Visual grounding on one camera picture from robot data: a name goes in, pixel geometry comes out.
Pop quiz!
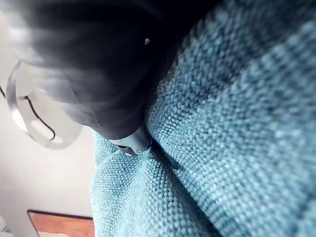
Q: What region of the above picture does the brown wooden furniture panel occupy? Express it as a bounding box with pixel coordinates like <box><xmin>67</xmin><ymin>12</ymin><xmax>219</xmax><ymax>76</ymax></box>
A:
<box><xmin>26</xmin><ymin>209</ymin><xmax>96</xmax><ymax>237</ymax></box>

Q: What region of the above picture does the blue woven cushion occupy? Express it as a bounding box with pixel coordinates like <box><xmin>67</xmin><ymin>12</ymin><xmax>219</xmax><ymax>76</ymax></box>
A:
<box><xmin>90</xmin><ymin>0</ymin><xmax>316</xmax><ymax>237</ymax></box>

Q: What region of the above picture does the right robot hand black cloth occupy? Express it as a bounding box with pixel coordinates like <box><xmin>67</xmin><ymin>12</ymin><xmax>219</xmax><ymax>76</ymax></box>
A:
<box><xmin>0</xmin><ymin>0</ymin><xmax>221</xmax><ymax>157</ymax></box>

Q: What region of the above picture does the silver robot leg part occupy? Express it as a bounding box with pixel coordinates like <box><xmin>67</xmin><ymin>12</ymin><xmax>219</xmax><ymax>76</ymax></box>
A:
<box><xmin>6</xmin><ymin>60</ymin><xmax>82</xmax><ymax>151</ymax></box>

